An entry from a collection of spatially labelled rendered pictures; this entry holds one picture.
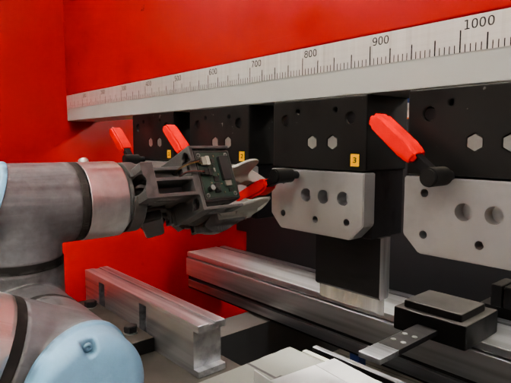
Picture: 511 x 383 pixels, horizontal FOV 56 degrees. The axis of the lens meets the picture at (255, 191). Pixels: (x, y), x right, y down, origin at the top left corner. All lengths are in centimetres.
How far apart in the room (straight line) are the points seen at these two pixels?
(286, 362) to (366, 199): 25
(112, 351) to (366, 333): 68
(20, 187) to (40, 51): 88
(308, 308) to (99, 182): 66
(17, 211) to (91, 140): 90
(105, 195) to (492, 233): 35
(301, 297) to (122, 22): 66
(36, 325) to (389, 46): 42
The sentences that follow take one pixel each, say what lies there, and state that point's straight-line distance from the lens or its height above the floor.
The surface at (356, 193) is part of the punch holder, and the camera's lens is 55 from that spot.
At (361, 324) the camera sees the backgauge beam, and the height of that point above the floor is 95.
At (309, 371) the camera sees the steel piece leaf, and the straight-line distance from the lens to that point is 65.
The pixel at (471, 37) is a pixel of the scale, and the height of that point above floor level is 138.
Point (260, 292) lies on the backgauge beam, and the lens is 113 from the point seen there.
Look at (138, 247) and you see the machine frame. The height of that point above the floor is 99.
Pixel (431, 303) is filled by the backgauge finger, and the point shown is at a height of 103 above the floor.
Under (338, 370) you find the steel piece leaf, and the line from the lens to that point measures 65.
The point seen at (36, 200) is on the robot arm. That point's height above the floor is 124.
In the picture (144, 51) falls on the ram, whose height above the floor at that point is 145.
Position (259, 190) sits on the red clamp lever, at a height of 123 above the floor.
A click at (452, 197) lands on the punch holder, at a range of 49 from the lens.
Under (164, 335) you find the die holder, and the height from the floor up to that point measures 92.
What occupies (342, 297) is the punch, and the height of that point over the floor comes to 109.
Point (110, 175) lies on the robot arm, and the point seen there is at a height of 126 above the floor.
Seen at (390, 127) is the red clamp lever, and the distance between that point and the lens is 49.
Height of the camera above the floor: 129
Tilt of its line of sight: 6 degrees down
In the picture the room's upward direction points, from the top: straight up
